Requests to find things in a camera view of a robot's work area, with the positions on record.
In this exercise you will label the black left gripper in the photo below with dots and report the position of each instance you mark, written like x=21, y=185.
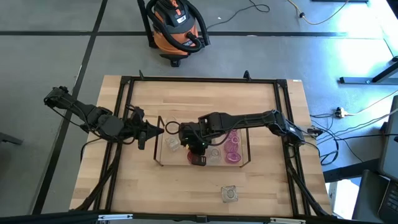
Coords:
x=135, y=127

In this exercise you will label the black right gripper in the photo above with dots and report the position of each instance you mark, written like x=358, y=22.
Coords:
x=199, y=133

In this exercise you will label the clear diamond-cut square vase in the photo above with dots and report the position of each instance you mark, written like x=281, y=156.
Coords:
x=172, y=144

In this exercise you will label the red ribbed glass bottle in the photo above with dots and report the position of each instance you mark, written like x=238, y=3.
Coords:
x=189, y=157

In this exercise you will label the clear embossed round glass vase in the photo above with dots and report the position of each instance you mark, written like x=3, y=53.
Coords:
x=214, y=156

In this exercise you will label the pink glass bulb vase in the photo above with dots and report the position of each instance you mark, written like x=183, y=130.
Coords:
x=233, y=135

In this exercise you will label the tall pink ribbed glass vase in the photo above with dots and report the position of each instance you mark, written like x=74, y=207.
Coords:
x=231, y=146

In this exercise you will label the wide pink ribbed glass jar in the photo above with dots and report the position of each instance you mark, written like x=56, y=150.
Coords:
x=233, y=157

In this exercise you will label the large clear star-cut vase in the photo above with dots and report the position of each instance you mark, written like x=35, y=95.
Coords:
x=229, y=193

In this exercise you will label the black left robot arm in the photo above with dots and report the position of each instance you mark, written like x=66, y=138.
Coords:
x=93, y=115

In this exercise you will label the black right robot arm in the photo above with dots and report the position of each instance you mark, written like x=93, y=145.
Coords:
x=248, y=119

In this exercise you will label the clear glass in tray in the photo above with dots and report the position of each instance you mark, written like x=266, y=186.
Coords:
x=165, y=127

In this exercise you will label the orange black shop vacuum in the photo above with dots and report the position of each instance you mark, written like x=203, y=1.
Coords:
x=177, y=28

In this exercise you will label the black overhead rig beam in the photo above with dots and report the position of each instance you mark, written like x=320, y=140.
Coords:
x=62, y=218

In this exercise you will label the black desk foot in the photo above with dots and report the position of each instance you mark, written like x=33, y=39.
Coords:
x=342, y=172
x=11, y=139
x=354, y=80

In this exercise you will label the white power strip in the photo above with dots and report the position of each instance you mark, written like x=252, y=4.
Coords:
x=341, y=112

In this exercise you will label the dark grey box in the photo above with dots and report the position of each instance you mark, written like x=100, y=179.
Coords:
x=367, y=199

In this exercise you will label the grey equipment cabinet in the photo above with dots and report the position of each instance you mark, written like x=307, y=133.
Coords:
x=388, y=140

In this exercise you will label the black metal table frame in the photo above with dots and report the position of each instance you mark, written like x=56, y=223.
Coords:
x=186, y=78

